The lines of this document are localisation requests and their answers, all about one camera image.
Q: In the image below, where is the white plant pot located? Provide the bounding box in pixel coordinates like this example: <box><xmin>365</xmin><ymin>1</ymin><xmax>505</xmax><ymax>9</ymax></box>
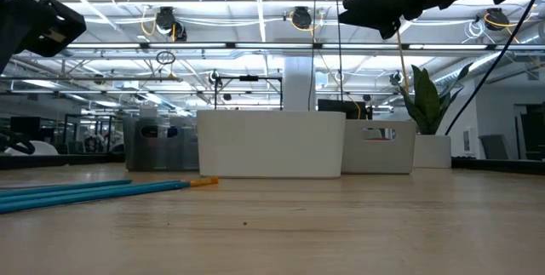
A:
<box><xmin>413</xmin><ymin>134</ymin><xmax>452</xmax><ymax>169</ymax></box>

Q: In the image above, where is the light grey plastic bin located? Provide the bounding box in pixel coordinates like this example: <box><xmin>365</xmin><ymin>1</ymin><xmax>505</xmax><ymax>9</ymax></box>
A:
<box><xmin>340</xmin><ymin>120</ymin><xmax>417</xmax><ymax>175</ymax></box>

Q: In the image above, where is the dark translucent plastic bin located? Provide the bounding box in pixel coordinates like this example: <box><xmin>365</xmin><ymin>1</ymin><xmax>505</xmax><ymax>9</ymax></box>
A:
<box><xmin>123</xmin><ymin>116</ymin><xmax>200</xmax><ymax>172</ymax></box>

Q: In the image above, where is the black monitor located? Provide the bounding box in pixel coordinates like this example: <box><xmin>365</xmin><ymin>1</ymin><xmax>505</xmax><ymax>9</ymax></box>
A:
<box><xmin>10</xmin><ymin>116</ymin><xmax>42</xmax><ymax>140</ymax></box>
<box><xmin>317</xmin><ymin>98</ymin><xmax>374</xmax><ymax>122</ymax></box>

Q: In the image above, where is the black aluminium rig frame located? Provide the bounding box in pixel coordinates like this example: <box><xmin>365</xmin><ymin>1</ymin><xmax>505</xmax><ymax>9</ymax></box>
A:
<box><xmin>0</xmin><ymin>153</ymin><xmax>545</xmax><ymax>177</ymax></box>

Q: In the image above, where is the white rounded object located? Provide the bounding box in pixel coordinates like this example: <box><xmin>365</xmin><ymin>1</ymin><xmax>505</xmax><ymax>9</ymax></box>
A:
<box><xmin>3</xmin><ymin>140</ymin><xmax>60</xmax><ymax>157</ymax></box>

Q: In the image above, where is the white plastic bin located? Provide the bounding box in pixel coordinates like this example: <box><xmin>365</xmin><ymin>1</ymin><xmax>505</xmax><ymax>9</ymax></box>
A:
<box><xmin>196</xmin><ymin>110</ymin><xmax>347</xmax><ymax>180</ymax></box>

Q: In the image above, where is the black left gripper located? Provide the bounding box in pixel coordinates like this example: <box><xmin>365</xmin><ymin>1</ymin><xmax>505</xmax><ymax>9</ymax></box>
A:
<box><xmin>0</xmin><ymin>0</ymin><xmax>88</xmax><ymax>76</ymax></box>

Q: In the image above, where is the green leafy plant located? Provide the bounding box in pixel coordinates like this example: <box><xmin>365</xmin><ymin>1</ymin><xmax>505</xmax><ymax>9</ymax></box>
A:
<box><xmin>398</xmin><ymin>62</ymin><xmax>474</xmax><ymax>136</ymax></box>

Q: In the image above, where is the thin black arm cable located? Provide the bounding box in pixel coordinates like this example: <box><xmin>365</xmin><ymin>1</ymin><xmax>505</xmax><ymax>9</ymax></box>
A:
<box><xmin>445</xmin><ymin>0</ymin><xmax>545</xmax><ymax>136</ymax></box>

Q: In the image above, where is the black metal frame stand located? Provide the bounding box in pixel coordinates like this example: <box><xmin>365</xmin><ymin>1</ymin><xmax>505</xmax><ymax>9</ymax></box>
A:
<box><xmin>214</xmin><ymin>74</ymin><xmax>284</xmax><ymax>111</ymax></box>

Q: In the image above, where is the black ceiling cable reel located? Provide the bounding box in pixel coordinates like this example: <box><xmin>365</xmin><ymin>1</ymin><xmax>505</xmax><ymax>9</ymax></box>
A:
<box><xmin>290</xmin><ymin>5</ymin><xmax>314</xmax><ymax>32</ymax></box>
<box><xmin>154</xmin><ymin>5</ymin><xmax>188</xmax><ymax>43</ymax></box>
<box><xmin>484</xmin><ymin>7</ymin><xmax>511</xmax><ymax>30</ymax></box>

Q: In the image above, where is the hanging black wire loop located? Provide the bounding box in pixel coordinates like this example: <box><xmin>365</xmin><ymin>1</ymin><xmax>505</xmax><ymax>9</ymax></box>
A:
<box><xmin>155</xmin><ymin>49</ymin><xmax>177</xmax><ymax>66</ymax></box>

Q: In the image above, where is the black looped cable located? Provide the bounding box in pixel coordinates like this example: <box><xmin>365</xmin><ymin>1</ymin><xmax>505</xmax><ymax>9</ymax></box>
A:
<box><xmin>0</xmin><ymin>128</ymin><xmax>36</xmax><ymax>156</ymax></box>

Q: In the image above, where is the long ceiling light strip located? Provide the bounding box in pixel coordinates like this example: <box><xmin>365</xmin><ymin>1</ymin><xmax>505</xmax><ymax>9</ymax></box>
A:
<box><xmin>63</xmin><ymin>41</ymin><xmax>545</xmax><ymax>51</ymax></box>

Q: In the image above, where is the yellow hanging cable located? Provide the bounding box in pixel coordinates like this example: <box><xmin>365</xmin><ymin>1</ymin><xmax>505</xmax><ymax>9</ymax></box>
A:
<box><xmin>395</xmin><ymin>32</ymin><xmax>410</xmax><ymax>95</ymax></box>

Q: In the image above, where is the black hanging cable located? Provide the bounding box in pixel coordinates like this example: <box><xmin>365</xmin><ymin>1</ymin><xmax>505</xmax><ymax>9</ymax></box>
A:
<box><xmin>307</xmin><ymin>0</ymin><xmax>318</xmax><ymax>112</ymax></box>
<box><xmin>333</xmin><ymin>0</ymin><xmax>345</xmax><ymax>102</ymax></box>

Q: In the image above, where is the grey chair back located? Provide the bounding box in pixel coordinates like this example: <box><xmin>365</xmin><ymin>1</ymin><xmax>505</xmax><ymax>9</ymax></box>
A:
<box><xmin>479</xmin><ymin>134</ymin><xmax>510</xmax><ymax>160</ymax></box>

